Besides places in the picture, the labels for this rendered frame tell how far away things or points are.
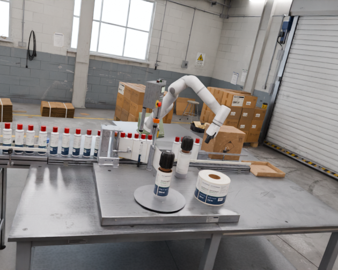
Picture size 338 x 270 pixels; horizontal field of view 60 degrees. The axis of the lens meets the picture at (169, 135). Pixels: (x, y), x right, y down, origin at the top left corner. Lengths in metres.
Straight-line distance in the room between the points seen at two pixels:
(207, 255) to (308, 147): 4.98
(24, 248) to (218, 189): 1.05
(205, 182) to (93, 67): 6.12
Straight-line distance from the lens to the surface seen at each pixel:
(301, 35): 7.01
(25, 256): 1.59
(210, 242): 1.78
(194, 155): 2.38
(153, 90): 2.15
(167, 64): 8.30
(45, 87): 7.46
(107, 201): 1.65
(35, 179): 1.96
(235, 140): 2.75
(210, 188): 1.77
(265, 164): 2.99
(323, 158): 6.38
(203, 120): 6.49
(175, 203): 1.71
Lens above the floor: 1.71
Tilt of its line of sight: 16 degrees down
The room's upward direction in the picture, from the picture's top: 11 degrees clockwise
